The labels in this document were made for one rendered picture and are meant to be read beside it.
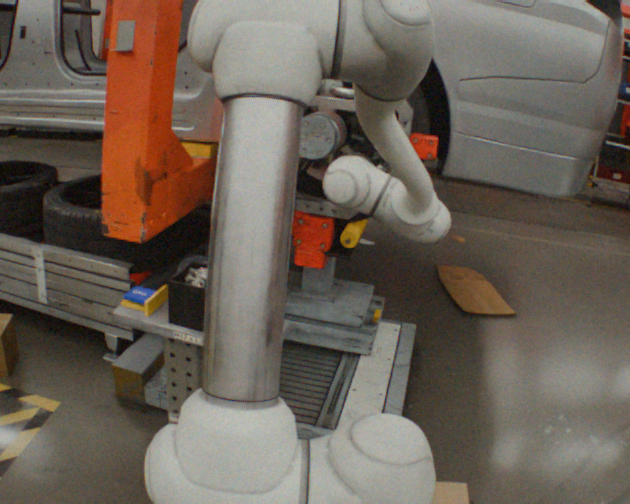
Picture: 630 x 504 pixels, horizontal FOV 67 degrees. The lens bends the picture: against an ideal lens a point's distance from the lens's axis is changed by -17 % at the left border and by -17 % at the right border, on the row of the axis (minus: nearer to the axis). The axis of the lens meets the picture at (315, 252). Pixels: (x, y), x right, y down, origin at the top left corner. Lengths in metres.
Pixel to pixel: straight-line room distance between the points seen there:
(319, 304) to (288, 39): 1.48
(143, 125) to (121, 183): 0.19
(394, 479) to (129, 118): 1.25
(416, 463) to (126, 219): 1.22
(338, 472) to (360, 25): 0.55
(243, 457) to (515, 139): 1.50
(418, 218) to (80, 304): 1.28
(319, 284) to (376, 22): 1.52
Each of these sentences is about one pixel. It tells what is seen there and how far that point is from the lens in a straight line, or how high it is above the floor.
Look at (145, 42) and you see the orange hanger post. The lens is 1.58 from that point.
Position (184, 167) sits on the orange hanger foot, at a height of 0.69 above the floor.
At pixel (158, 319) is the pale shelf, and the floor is 0.45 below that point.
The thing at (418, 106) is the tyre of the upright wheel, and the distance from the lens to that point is 1.82.
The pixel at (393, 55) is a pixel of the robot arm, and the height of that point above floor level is 1.12.
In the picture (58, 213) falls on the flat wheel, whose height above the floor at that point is 0.49.
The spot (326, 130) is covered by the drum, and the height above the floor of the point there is 0.88.
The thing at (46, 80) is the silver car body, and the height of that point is 0.96.
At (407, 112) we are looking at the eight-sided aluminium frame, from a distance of 1.74.
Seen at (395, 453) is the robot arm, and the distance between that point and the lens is 0.68.
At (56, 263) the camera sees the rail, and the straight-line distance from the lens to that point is 2.06.
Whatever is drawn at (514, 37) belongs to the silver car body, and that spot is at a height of 1.28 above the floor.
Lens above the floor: 1.11
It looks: 20 degrees down
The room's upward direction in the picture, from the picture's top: 6 degrees clockwise
